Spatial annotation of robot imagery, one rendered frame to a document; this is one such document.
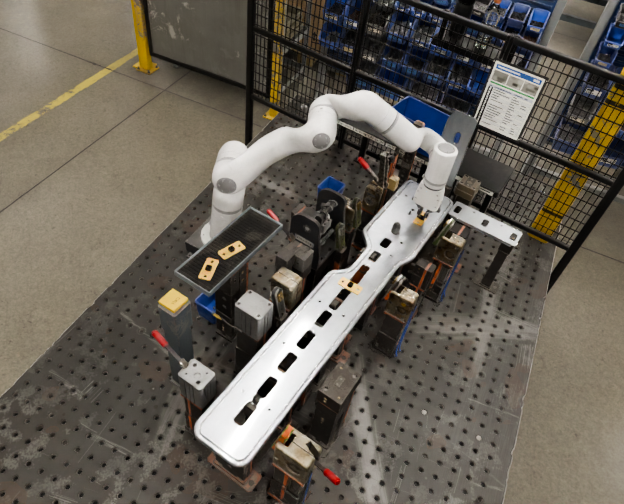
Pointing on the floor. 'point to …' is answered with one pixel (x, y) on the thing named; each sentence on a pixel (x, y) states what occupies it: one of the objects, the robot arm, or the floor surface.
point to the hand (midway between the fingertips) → (423, 213)
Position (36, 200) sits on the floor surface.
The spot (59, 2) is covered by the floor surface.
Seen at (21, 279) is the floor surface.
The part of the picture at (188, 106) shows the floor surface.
